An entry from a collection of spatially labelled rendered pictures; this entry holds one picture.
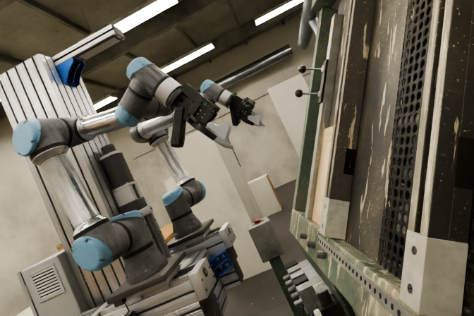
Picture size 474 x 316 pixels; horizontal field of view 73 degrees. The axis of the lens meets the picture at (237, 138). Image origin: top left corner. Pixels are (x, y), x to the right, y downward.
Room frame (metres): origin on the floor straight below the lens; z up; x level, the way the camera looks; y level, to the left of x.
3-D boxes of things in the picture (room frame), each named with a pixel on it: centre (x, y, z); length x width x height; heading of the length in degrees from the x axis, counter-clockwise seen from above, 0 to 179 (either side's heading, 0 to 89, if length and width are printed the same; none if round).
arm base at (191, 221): (1.66, 0.43, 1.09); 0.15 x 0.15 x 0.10
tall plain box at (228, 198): (4.14, 0.49, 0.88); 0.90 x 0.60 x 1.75; 172
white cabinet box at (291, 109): (5.29, -1.08, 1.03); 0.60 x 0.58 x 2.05; 172
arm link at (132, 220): (1.16, 0.49, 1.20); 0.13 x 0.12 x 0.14; 159
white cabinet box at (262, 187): (6.56, 0.05, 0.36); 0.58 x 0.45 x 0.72; 82
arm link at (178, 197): (1.67, 0.42, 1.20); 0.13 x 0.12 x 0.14; 149
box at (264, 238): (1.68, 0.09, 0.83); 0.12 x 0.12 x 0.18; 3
